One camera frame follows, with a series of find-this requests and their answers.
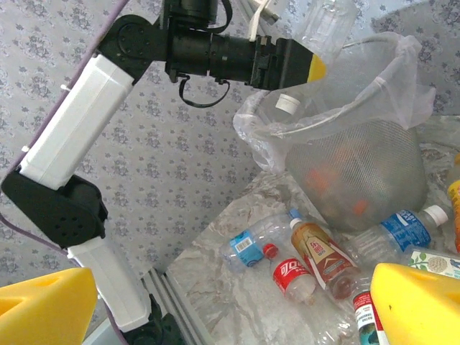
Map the grey mesh bin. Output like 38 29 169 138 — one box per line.
251 34 428 233

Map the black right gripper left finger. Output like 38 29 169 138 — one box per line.
0 267 98 345

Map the clear bottle light blue label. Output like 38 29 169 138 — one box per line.
219 214 294 271

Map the black left wrist cable loop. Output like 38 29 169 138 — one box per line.
177 73 231 109

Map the orange juice bottle yellow label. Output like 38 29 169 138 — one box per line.
446 152 460 254

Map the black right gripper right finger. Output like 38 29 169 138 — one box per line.
369 262 460 345

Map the brown tea bottle red label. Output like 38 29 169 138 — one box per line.
289 208 362 301

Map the clear bottle red teal label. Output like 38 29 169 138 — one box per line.
351 290 387 345

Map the clear bottle white cap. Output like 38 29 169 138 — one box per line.
275 0 360 116

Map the clear plastic bin liner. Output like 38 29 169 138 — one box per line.
232 31 438 173

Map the clear bottle white floral label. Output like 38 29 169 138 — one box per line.
402 247 460 281

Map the red label cola bottle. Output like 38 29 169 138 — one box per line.
264 242 319 306

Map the aluminium front rail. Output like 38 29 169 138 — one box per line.
143 267 204 345

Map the clear bottle plain orange label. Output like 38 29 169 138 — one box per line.
305 167 341 193

